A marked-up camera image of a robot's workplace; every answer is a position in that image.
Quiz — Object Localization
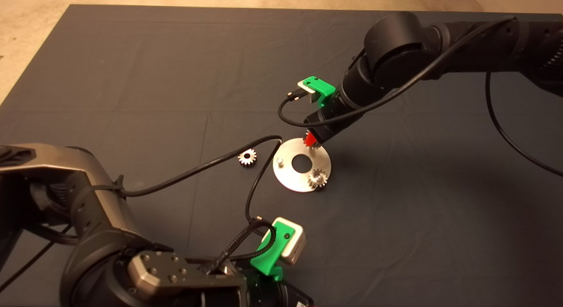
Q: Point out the left wrist black camera cable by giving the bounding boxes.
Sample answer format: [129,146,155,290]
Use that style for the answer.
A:
[117,135,283,230]

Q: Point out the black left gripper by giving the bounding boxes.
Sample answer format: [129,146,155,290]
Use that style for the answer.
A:
[245,272,315,307]

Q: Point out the right wrist green camera mount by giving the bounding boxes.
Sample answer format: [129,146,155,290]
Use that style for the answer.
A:
[303,76,337,109]

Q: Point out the wrist green camera mount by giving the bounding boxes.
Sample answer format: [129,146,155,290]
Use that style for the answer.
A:
[250,224,296,282]
[303,76,337,109]

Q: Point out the left wrist green camera mount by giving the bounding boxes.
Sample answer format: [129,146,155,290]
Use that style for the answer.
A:
[250,224,296,282]

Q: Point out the black braided arm hose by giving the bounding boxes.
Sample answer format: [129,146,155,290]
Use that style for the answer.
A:
[33,223,80,247]

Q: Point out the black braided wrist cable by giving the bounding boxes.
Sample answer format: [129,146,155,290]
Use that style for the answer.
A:
[200,219,278,274]

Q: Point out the wrist black camera cable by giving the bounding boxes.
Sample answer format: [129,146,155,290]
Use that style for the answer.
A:
[277,15,563,178]
[117,135,283,230]

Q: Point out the round metal carrier plate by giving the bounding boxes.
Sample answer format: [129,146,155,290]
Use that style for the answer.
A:
[273,138,332,193]

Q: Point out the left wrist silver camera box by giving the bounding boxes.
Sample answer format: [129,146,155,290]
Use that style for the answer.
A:
[273,217,307,266]

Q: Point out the dark grey table cloth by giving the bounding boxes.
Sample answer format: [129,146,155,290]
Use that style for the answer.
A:
[0,5,563,307]

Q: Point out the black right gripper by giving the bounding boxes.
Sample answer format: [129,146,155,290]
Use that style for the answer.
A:
[303,96,363,147]

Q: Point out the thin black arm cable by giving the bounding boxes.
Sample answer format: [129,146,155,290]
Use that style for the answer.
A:
[0,243,53,294]

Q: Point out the right wrist black camera cable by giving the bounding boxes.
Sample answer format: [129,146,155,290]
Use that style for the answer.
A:
[277,15,563,178]

